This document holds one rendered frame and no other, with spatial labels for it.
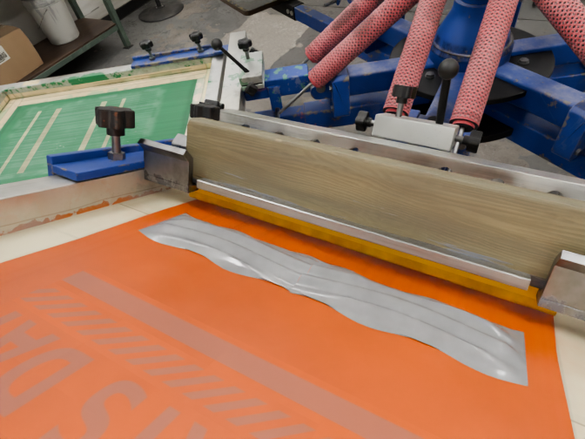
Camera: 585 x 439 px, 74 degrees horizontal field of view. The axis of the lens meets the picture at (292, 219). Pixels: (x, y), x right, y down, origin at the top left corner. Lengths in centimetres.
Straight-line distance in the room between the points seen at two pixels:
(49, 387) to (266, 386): 12
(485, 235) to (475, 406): 15
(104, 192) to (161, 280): 18
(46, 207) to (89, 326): 19
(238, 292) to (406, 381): 14
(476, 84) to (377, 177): 44
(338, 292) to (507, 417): 14
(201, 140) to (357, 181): 19
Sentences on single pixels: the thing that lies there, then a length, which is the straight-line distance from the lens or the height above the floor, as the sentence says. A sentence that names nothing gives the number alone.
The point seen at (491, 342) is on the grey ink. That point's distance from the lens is 33.
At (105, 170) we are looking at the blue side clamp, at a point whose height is 129.
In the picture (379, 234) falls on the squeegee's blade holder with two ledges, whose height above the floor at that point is 126.
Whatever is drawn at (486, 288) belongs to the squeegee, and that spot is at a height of 122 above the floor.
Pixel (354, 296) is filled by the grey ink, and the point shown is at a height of 126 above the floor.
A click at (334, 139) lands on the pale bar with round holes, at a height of 116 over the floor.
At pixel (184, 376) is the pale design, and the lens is 25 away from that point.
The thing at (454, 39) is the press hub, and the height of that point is 108.
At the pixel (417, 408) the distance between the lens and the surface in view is 26.
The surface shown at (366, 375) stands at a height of 130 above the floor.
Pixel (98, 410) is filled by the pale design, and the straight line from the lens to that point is 24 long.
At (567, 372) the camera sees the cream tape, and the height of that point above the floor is 125.
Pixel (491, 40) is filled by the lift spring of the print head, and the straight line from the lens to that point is 83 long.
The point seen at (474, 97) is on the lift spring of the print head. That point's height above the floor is 114.
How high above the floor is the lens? 155
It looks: 49 degrees down
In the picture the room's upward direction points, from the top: 12 degrees counter-clockwise
